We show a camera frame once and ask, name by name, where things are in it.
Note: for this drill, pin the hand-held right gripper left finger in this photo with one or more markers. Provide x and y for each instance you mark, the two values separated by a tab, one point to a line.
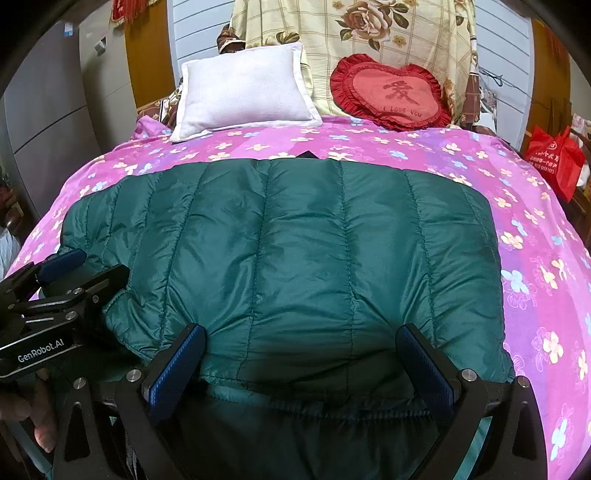
178	374

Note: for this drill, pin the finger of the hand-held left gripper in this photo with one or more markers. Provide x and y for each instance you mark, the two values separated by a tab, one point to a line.
62	265
101	279

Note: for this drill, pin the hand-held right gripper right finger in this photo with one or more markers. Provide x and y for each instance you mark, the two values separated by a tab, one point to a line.
425	374

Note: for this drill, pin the green puffer jacket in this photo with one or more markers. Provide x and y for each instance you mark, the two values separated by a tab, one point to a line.
300	254

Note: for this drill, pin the person's left hand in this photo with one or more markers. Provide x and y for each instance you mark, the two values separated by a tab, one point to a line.
41	415

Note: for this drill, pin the white plastic bag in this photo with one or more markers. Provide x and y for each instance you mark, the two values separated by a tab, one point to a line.
7	249

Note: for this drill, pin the pink floral bed sheet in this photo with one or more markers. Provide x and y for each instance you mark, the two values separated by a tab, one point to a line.
531	277

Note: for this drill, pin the grey refrigerator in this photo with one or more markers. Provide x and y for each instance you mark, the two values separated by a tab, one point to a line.
46	115

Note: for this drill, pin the white pillow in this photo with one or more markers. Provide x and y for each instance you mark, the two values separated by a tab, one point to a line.
244	87

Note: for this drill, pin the red shopping bag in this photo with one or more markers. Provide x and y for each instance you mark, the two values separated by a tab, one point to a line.
554	161

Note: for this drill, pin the brown floral quilt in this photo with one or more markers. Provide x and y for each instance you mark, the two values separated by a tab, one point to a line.
228	39

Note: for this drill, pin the red heart cushion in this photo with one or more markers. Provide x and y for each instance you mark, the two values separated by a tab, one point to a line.
392	97

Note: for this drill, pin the cream rose print blanket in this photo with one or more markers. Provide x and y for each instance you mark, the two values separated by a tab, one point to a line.
415	32

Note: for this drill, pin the wall switch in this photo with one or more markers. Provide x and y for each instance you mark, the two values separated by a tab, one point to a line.
100	46

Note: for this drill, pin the red tasselled wall banner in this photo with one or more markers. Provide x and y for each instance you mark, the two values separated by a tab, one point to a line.
138	9

